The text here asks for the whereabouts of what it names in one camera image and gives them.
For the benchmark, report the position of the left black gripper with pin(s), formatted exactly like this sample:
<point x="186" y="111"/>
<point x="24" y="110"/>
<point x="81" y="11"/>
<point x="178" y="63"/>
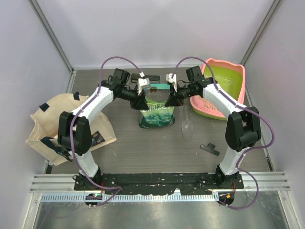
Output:
<point x="139" y="102"/>

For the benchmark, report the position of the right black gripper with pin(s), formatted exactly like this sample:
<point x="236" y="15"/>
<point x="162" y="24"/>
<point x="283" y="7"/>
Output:
<point x="175" y="100"/>

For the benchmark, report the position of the green cat litter bag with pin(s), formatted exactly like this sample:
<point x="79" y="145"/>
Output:
<point x="158" y="115"/>

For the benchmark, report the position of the clear plastic scoop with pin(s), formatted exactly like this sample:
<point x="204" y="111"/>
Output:
<point x="187" y="127"/>

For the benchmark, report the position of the black bag clip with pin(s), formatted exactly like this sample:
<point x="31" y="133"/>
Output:
<point x="210" y="148"/>

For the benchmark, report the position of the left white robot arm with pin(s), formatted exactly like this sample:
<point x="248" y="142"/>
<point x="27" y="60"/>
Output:
<point x="74" y="132"/>

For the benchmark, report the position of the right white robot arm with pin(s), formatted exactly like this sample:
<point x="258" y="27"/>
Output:
<point x="243" y="124"/>

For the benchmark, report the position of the teal rectangular box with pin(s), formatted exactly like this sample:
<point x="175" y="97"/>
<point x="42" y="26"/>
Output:
<point x="160" y="86"/>

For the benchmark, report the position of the black rectangular box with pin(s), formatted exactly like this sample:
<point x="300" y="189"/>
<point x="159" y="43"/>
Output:
<point x="154" y="78"/>

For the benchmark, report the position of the pink green litter box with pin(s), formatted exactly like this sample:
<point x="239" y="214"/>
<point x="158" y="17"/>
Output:
<point x="231" y="77"/>

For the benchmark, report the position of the beige canvas tote bag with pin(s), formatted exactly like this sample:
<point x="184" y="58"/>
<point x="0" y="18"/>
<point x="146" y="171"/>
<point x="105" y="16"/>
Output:
<point x="46" y="123"/>

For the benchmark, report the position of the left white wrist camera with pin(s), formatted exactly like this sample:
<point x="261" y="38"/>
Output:
<point x="142" y="83"/>

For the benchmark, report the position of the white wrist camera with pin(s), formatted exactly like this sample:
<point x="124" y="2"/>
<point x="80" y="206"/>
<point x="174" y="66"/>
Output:
<point x="172" y="80"/>
<point x="142" y="83"/>

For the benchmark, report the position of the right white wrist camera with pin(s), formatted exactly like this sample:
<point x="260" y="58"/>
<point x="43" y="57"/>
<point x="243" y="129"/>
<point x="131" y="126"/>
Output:
<point x="172" y="80"/>

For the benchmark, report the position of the aluminium frame rail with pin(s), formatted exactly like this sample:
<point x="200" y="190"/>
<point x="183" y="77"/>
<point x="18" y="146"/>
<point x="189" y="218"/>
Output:
<point x="60" y="188"/>

